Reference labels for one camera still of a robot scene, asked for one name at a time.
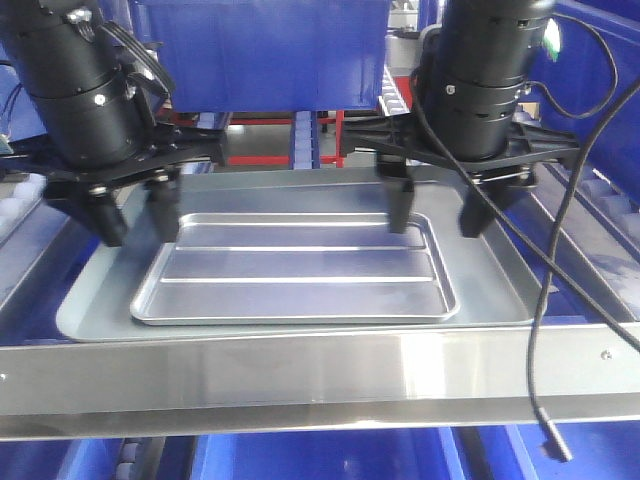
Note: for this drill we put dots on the grey roller track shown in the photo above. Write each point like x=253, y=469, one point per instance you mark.
x=304, y=141

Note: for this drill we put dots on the small silver metal tray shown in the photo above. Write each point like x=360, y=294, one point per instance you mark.
x=296, y=268

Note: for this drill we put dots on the red metal frame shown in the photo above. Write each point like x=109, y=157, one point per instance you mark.
x=262, y=140

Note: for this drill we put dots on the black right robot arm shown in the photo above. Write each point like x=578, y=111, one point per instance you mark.
x=472, y=71

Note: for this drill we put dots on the steel front shelf lip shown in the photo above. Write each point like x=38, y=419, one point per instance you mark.
x=327, y=380

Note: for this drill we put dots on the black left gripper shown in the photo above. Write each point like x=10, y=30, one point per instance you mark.
x=158, y=160

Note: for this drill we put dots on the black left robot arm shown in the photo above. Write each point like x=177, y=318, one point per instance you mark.
x=96, y=87

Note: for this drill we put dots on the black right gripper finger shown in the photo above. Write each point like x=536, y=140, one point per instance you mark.
x=162, y=205
x=98, y=214

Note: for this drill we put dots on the large grey tray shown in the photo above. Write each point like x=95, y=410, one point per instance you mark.
x=492, y=282

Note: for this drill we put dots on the stacked blue plastic crates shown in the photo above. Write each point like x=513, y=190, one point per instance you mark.
x=580, y=77

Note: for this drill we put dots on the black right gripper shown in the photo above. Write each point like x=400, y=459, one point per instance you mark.
x=485, y=147

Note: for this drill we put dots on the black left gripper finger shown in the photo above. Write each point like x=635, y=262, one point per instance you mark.
x=398, y=186
x=476, y=216

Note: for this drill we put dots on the large blue crate behind tray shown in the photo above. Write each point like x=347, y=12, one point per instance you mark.
x=268, y=56

